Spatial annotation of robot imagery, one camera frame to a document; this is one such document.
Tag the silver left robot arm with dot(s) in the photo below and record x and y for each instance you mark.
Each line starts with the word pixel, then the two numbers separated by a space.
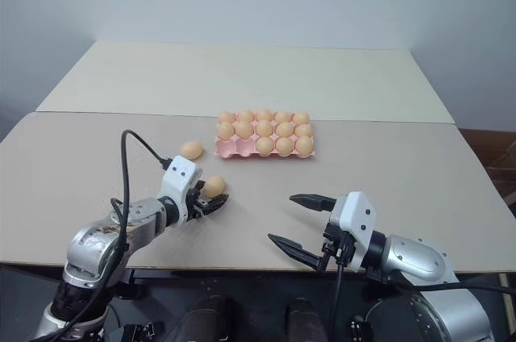
pixel 94 243

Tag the small black bracket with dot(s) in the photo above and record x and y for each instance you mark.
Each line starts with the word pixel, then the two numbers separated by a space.
pixel 358 328
pixel 139 332

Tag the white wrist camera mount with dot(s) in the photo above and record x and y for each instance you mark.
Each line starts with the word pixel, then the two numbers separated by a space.
pixel 177 180
pixel 356 217

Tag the light wooden table leg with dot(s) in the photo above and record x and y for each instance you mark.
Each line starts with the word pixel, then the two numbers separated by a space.
pixel 502 295

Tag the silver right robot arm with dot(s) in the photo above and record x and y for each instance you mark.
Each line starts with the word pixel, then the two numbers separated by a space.
pixel 423 261

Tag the tan egg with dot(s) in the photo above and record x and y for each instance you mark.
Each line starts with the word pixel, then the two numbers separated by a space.
pixel 243 129
pixel 225 130
pixel 191 149
pixel 264 144
pixel 301 118
pixel 264 115
pixel 245 116
pixel 215 186
pixel 284 144
pixel 303 130
pixel 226 117
pixel 283 117
pixel 264 128
pixel 304 145
pixel 284 129

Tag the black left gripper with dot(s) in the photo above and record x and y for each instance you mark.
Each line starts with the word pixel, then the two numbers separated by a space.
pixel 194 207

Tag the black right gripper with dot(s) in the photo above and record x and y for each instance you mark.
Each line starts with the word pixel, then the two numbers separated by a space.
pixel 334 243

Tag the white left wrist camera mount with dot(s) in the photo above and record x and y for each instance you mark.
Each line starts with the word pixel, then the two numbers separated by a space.
pixel 177 180

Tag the dark rounded shape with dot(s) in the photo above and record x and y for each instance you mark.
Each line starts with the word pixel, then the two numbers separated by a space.
pixel 205 319
pixel 301 319

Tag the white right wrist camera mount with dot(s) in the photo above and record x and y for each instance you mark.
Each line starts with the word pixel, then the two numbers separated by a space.
pixel 356 217

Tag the pink egg tray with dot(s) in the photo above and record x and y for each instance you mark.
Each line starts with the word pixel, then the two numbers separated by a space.
pixel 235 148

